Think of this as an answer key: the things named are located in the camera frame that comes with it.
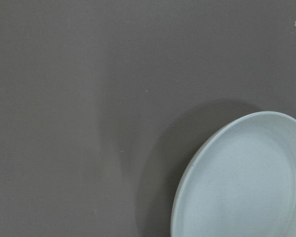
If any round beige plate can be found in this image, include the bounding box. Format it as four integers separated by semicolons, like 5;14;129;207
170;111;296;237

